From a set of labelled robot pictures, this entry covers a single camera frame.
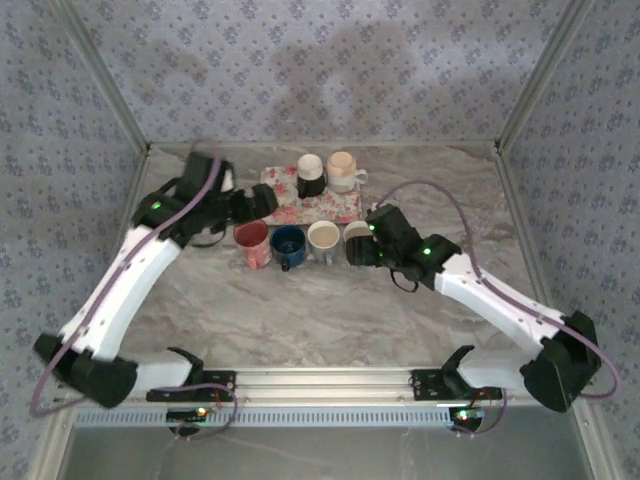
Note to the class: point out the cream mug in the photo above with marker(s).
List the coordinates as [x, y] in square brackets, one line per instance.
[356, 231]

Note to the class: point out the grey mug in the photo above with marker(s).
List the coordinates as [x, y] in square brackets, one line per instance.
[324, 237]

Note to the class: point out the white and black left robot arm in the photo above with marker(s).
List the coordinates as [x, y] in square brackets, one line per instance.
[115, 300]

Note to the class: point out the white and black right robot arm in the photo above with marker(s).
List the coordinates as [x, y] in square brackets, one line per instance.
[490, 300]

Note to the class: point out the pink mug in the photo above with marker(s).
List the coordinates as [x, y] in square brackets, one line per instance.
[250, 235]

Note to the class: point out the blue mug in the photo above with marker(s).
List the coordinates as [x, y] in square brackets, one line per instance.
[287, 240]

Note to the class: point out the black mug with white base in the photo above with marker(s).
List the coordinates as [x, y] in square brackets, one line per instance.
[310, 167]

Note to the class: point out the white mug with beige base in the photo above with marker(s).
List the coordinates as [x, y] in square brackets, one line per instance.
[342, 170]

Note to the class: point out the floral patterned tray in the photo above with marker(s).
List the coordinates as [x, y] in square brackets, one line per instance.
[330, 210]

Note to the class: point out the wide aluminium mounting beam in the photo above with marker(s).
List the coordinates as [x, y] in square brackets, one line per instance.
[325, 385]

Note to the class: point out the small circuit board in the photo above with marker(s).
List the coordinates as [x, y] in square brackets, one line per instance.
[185, 414]
[465, 415]

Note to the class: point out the grey metal panel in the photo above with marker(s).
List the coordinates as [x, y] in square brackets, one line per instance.
[325, 455]

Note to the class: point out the aluminium frame rail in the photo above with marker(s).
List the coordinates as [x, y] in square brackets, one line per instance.
[142, 170]
[520, 220]

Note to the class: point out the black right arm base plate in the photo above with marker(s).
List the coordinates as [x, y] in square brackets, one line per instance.
[425, 385]

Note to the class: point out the aluminium frame post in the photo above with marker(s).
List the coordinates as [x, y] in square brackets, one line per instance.
[50, 450]
[540, 75]
[102, 75]
[595, 450]

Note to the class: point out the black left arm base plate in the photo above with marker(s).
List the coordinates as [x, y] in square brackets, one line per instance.
[225, 385]

